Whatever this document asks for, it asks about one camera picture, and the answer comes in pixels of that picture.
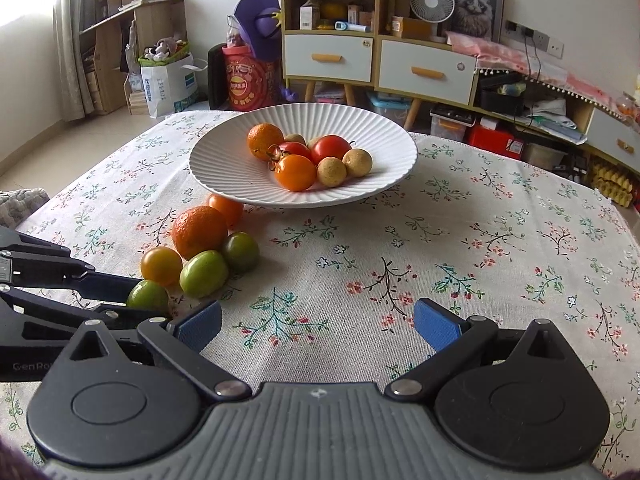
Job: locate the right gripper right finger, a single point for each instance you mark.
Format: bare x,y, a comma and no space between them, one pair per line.
457,343

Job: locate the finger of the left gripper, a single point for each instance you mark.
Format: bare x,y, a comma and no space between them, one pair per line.
14,241
105,287

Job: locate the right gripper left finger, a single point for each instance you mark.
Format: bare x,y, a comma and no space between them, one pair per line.
177,345

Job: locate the yellow orange tomato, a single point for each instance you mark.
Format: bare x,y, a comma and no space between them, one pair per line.
161,265

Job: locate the green oval tomato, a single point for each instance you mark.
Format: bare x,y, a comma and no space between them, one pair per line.
204,274

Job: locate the dark green tomato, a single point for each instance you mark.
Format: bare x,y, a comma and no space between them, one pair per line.
241,252

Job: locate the large orange mandarin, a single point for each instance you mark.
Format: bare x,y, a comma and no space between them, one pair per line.
197,230

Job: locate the orange round tomato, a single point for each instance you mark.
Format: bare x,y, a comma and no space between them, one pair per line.
296,173

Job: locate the tan longan fruit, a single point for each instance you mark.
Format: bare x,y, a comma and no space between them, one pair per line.
294,137
357,162
331,172

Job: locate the red tomato with stem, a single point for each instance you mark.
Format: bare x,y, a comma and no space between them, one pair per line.
276,152

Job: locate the small orange mandarin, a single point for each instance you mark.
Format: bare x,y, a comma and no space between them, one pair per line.
261,138

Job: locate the large red tomato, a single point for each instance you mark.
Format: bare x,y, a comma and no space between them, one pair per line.
329,146

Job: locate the grey knit cushion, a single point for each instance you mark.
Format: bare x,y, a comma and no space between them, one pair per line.
18,205

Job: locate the floral tablecloth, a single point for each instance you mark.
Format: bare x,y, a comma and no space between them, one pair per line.
333,296

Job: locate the white ribbed plate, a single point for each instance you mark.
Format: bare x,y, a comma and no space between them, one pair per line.
221,161

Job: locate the white paper shopping bag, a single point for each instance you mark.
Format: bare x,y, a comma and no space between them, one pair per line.
173,87

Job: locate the red box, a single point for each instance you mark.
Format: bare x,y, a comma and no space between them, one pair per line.
496,141

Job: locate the grey curtain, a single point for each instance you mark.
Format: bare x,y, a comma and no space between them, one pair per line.
69,17

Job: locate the red printed bag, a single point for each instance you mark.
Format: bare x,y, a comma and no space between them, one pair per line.
252,83

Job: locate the wooden bookshelf desk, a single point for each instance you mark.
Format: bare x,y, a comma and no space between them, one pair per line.
120,32

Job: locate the pink cloth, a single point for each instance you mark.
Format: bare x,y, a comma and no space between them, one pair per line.
492,56

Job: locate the purple plush toy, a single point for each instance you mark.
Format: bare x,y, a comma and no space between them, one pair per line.
260,27

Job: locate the framed cat picture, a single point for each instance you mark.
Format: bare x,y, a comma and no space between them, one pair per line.
477,18

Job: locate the wooden cabinet with drawers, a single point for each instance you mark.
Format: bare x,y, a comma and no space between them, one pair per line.
371,44

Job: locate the white desk fan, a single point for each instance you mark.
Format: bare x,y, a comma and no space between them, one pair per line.
434,12

